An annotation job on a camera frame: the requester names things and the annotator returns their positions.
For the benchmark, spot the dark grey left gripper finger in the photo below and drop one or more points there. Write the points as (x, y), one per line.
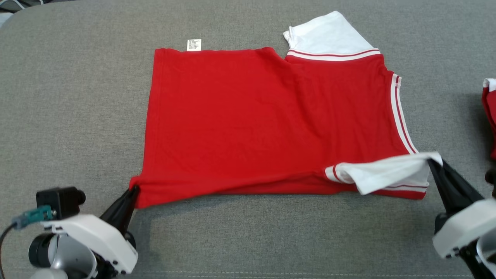
(122, 211)

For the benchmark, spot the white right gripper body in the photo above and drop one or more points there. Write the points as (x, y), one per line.
(465, 224)

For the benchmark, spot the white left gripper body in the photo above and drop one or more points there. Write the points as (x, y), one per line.
(97, 232)

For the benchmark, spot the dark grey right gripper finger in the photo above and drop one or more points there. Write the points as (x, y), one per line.
(453, 192)

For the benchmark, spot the red shirt with white sleeves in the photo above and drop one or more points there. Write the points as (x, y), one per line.
(252, 116)

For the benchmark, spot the folded red white garment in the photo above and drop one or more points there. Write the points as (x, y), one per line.
(491, 116)

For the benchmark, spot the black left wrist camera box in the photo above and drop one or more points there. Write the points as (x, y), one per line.
(58, 201)

